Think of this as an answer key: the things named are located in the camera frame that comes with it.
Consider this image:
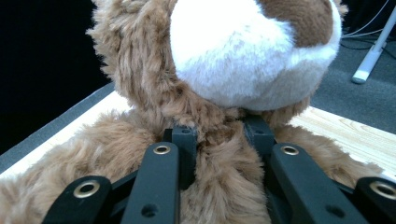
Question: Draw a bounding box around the brown teddy bear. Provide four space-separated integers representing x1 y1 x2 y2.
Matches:
0 0 385 224

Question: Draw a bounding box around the white metal stand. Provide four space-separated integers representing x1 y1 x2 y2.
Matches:
350 6 396 85

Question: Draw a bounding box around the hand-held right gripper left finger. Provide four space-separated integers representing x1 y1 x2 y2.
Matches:
120 125 199 224

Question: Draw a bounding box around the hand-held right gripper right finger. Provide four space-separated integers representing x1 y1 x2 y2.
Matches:
243 116 371 224

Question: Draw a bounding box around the white cable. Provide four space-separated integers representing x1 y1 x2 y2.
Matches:
341 0 390 40

